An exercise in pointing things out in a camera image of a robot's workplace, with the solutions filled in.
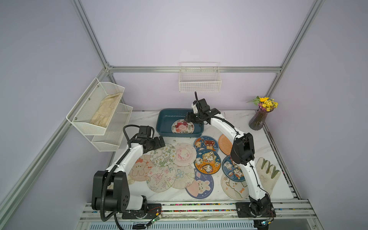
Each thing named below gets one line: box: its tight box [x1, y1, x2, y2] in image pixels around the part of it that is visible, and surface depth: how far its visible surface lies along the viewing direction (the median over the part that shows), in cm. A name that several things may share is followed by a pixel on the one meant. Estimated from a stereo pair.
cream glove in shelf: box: [90, 92, 123, 128], surface depth 82 cm
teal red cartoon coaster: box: [221, 155, 246, 183], surface depth 88 cm
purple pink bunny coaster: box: [185, 168, 215, 200], surface depth 84 cm
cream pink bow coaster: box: [146, 164, 176, 193], surface depth 86 cm
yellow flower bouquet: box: [245, 95, 279, 112], surface depth 95 cm
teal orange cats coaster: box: [193, 149, 222, 175], surface depth 93 cm
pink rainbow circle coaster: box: [172, 142, 197, 167], surface depth 97 cm
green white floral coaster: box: [149, 143, 177, 166], surface depth 95 cm
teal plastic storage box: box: [155, 108, 205, 138], surface depth 110 cm
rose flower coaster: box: [171, 118, 195, 135], surface depth 110 cm
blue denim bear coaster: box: [193, 135, 219, 154], surface depth 103 cm
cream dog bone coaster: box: [220, 173, 250, 200], surface depth 82 cm
